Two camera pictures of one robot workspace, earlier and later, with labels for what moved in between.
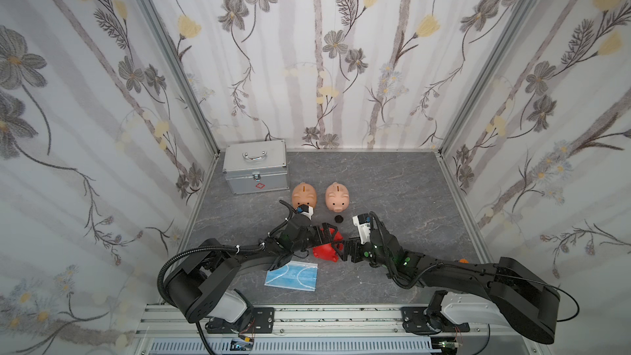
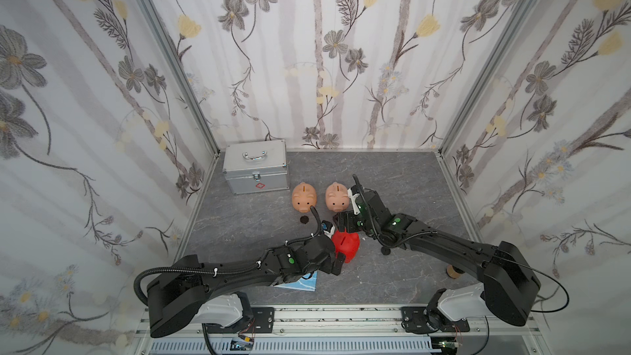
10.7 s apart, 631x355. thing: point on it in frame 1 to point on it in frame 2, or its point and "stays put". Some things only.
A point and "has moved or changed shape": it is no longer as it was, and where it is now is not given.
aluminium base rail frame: (167, 329) stays put
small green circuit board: (239, 344) stays put
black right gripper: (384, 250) to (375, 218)
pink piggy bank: (337, 197) stays put
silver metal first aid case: (256, 167) stays put
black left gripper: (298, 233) to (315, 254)
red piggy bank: (327, 251) has moved or changed shape
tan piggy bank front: (304, 193) stays put
